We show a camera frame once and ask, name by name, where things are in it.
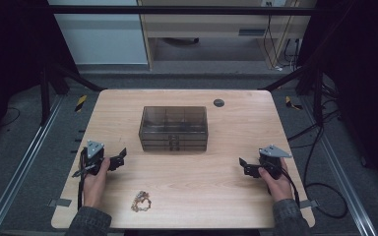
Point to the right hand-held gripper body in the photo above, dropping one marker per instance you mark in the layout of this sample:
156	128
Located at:
272	151

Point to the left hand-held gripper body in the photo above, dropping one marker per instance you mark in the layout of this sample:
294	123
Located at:
95	150

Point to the smoky transparent drawer organizer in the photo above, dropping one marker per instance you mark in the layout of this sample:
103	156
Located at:
174	119

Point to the person's right hand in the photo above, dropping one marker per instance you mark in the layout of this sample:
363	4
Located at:
279	187

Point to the person's left hand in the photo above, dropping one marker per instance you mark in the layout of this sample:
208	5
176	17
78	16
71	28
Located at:
95	188

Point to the dark round table grommet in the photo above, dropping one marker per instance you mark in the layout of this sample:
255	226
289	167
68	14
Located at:
219	103

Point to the grey tape tab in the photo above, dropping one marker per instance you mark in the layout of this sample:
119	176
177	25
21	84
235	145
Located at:
59	202
309	204

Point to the white cabinet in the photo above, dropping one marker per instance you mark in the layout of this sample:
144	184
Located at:
101	36

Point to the black curtain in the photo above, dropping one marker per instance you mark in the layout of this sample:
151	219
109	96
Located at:
364	82
10	49

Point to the light wooden desk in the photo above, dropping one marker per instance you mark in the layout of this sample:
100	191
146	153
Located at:
210	24

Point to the aluminium floor rail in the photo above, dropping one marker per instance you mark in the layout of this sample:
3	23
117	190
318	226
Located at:
23	167
341	177

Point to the black frame strut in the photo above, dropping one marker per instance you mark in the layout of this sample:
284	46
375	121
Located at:
75	78
288	78

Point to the black frame crossbar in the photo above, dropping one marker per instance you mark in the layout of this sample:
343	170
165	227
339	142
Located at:
177	10

